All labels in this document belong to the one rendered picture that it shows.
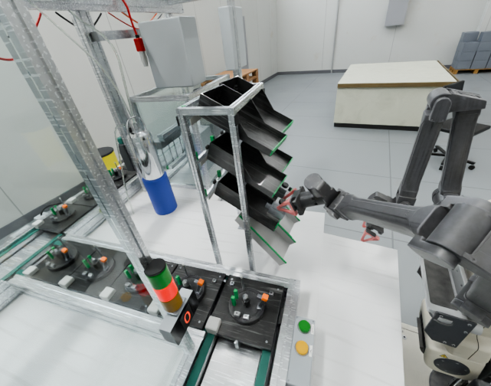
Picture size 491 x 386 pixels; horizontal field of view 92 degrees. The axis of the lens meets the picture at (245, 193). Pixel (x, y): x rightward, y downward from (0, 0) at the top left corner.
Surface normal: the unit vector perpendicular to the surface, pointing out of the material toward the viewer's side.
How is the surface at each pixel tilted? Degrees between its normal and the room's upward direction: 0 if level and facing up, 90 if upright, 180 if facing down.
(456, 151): 91
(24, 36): 90
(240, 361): 0
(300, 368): 0
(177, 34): 90
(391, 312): 0
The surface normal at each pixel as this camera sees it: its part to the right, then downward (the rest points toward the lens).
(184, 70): -0.30, 0.57
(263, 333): -0.11, -0.82
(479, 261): -0.33, -0.18
